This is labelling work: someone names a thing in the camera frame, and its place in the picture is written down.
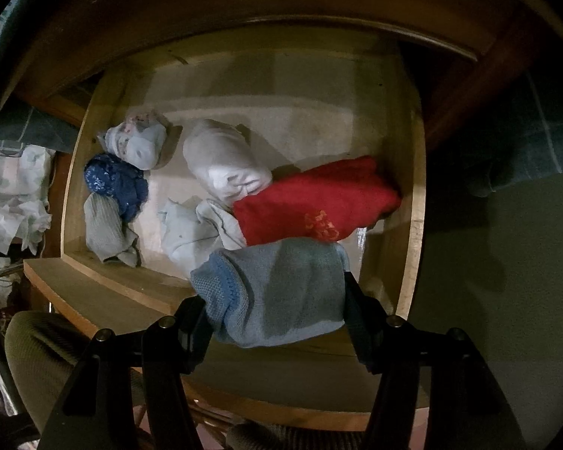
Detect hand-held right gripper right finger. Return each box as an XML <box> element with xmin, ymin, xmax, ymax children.
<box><xmin>343</xmin><ymin>271</ymin><xmax>528</xmax><ymax>450</ymax></box>

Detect white cloth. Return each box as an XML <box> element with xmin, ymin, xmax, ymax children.
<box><xmin>158</xmin><ymin>197</ymin><xmax>249</xmax><ymax>279</ymax></box>

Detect wooden drawer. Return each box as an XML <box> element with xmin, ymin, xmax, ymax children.
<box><xmin>23</xmin><ymin>33</ymin><xmax>429</xmax><ymax>432</ymax></box>

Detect grey-green bed cover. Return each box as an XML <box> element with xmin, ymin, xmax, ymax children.
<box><xmin>403</xmin><ymin>169</ymin><xmax>563</xmax><ymax>450</ymax></box>

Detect grey-beige cloth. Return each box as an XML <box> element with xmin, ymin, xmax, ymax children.
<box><xmin>83</xmin><ymin>193</ymin><xmax>142</xmax><ymax>268</ymax></box>

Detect navy speckled underwear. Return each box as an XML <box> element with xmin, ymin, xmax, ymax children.
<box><xmin>83</xmin><ymin>153</ymin><xmax>150</xmax><ymax>224</ymax></box>

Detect light blue floral sock bundle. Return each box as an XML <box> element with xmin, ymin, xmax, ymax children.
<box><xmin>97</xmin><ymin>108</ymin><xmax>175</xmax><ymax>170</ymax></box>

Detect white drawer liner paper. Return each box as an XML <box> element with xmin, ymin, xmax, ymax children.
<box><xmin>122</xmin><ymin>89</ymin><xmax>381</xmax><ymax>283</ymax></box>

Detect red underwear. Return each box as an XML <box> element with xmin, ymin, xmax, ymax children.
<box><xmin>233</xmin><ymin>156</ymin><xmax>403</xmax><ymax>246</ymax></box>

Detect person's left corduroy trouser leg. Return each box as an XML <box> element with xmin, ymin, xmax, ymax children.
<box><xmin>4</xmin><ymin>311</ymin><xmax>147</xmax><ymax>433</ymax></box>

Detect blue checked cloth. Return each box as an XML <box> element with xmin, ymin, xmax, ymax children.
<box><xmin>0</xmin><ymin>0</ymin><xmax>563</xmax><ymax>198</ymax></box>

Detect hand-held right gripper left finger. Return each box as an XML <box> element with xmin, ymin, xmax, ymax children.
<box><xmin>38</xmin><ymin>295</ymin><xmax>214</xmax><ymax>450</ymax></box>

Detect blue-grey underwear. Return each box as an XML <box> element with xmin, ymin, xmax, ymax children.
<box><xmin>190</xmin><ymin>237</ymin><xmax>352</xmax><ymax>349</ymax></box>

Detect white sock bundle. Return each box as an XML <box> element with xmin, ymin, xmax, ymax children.
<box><xmin>183</xmin><ymin>119</ymin><xmax>273</xmax><ymax>203</ymax></box>

